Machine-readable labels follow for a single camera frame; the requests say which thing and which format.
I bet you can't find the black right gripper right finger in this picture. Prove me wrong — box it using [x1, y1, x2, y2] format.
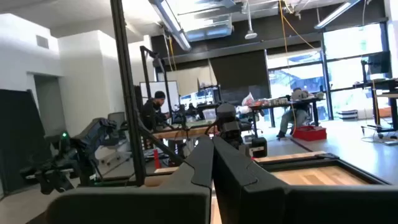
[213, 136, 398, 224]

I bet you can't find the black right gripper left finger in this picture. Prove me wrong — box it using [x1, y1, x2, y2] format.
[46, 135, 215, 224]

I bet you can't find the white plastic bag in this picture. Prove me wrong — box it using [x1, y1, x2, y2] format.
[241, 92, 256, 107]

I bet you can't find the red upright object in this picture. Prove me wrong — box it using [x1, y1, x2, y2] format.
[152, 148, 162, 170]

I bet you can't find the black cluttered work table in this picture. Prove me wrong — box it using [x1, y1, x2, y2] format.
[248, 96, 326, 138]

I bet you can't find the wooden workbench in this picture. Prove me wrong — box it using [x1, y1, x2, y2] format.
[151, 124, 218, 140]

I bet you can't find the person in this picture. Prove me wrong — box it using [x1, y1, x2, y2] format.
[141, 90, 171, 131]
[275, 87, 313, 139]

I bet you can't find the white whiteboard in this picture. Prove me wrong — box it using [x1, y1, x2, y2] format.
[139, 80, 181, 115]

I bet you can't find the red plastic bin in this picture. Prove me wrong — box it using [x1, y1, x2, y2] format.
[291, 125, 328, 142]

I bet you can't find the grey office chair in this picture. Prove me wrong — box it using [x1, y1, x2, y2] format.
[99, 111, 131, 166]

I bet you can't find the white pendant lamp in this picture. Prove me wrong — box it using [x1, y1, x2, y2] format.
[244, 0, 259, 40]

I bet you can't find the stack of white trays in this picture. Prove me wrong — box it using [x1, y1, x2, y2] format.
[337, 109, 359, 121]

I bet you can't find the long ceiling light fixture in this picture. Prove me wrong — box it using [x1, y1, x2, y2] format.
[313, 0, 363, 30]
[148, 0, 192, 52]

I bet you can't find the large black leaning panel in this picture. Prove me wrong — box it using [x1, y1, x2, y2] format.
[0, 89, 53, 196]

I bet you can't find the black computer monitor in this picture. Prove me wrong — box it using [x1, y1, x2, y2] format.
[368, 51, 392, 75]

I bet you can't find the black robot station frame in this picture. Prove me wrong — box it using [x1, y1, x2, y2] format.
[139, 45, 175, 125]

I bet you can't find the yellow hanging cable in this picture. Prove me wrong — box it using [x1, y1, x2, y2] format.
[277, 0, 317, 54]

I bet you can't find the grey wall vent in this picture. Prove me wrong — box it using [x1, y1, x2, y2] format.
[35, 34, 50, 50]

